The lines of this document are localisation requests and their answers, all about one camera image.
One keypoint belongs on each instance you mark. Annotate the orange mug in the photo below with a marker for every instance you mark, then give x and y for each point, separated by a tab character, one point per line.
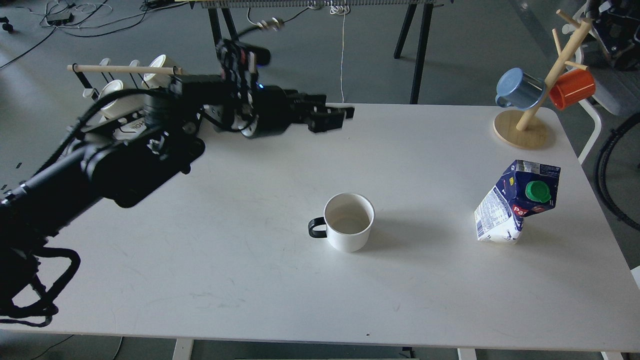
570	88

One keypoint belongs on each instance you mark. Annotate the white ribbed mug rear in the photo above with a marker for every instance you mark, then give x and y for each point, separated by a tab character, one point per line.
159	80

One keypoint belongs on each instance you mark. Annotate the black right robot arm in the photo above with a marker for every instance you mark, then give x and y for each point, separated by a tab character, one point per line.
616	28

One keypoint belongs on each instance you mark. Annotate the white mug black handle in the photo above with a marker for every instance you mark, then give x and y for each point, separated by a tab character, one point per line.
346	222

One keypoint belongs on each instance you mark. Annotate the blue white milk carton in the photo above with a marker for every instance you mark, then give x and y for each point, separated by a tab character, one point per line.
524	189

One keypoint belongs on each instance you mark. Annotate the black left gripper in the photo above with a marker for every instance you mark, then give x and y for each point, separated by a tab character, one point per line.
273	109

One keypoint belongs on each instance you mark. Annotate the blue mug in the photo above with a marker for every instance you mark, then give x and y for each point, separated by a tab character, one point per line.
518	89

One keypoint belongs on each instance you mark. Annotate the wooden mug tree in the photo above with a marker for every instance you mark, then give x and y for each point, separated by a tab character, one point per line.
523	129

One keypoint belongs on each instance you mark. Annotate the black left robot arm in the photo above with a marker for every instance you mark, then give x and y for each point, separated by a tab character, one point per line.
123	148

